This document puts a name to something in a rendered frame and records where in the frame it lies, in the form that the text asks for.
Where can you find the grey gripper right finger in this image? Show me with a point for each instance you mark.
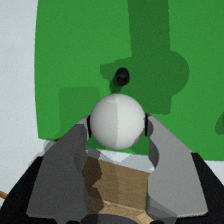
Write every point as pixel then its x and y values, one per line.
pixel 182 189

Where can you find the white ball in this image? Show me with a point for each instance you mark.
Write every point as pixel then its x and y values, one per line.
pixel 117 121

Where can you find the green golf mat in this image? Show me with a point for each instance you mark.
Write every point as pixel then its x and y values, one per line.
pixel 172 52

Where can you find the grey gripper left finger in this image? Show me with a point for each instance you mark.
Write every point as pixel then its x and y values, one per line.
pixel 52 190

